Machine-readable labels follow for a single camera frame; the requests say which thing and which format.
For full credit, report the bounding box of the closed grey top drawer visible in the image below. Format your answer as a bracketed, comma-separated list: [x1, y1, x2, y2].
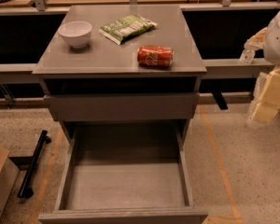
[44, 93, 199, 121]

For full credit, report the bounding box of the white ceramic bowl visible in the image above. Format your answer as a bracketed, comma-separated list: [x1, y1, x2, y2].
[58, 21, 92, 49]

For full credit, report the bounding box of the red coke can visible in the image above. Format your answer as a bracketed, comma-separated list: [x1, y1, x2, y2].
[137, 45, 174, 67]

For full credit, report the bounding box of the black metal bar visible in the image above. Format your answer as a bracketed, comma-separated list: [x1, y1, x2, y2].
[17, 130, 51, 199]

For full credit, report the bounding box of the green chip bag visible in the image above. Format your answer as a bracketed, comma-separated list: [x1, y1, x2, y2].
[99, 15, 157, 45]

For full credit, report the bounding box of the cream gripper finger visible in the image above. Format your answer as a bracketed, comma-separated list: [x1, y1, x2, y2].
[244, 28, 267, 51]
[250, 66, 280, 124]

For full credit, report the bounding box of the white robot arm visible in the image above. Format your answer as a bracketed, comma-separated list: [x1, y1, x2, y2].
[240, 11, 280, 128]

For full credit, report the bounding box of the open grey middle drawer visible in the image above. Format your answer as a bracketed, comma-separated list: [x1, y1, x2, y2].
[38, 121, 208, 224]

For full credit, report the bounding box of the cardboard box left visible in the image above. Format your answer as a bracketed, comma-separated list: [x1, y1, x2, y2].
[0, 147, 19, 218]

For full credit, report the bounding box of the grey drawer cabinet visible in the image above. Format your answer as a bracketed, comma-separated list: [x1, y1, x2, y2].
[34, 5, 206, 139]

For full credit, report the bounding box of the clear sanitizer bottle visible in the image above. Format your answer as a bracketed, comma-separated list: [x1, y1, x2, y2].
[239, 49, 255, 65]

